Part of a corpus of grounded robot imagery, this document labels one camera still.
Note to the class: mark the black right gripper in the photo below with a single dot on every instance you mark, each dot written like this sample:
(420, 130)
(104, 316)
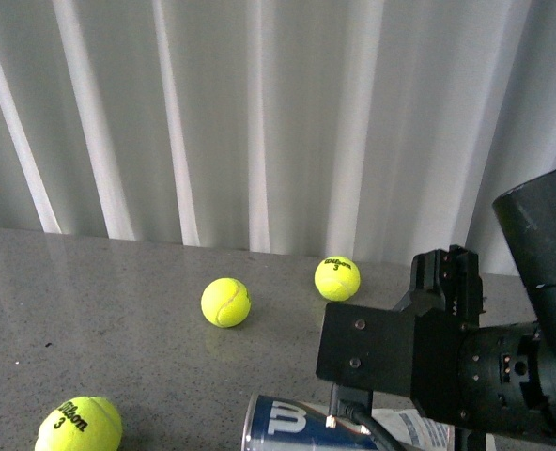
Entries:
(474, 377)

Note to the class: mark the clear Wilson tennis can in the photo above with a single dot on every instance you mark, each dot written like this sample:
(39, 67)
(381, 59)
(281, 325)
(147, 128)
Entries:
(273, 423)

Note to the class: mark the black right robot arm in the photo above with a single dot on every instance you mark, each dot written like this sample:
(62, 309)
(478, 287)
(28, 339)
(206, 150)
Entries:
(527, 217)

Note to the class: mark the far Wilson tennis ball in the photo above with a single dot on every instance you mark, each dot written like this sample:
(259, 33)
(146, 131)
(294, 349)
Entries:
(337, 278)

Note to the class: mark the wilson tennis ball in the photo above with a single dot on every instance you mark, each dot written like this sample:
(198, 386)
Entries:
(81, 423)
(337, 278)

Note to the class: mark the middle yellow tennis ball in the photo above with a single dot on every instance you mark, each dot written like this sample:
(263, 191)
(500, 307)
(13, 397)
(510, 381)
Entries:
(225, 302)

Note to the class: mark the near Wilson tennis ball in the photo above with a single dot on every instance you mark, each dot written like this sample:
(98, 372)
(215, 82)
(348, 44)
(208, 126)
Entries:
(81, 423)

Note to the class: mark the white pleated curtain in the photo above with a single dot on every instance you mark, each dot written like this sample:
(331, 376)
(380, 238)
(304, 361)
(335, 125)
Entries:
(370, 129)

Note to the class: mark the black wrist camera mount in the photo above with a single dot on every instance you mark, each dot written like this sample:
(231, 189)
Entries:
(367, 348)

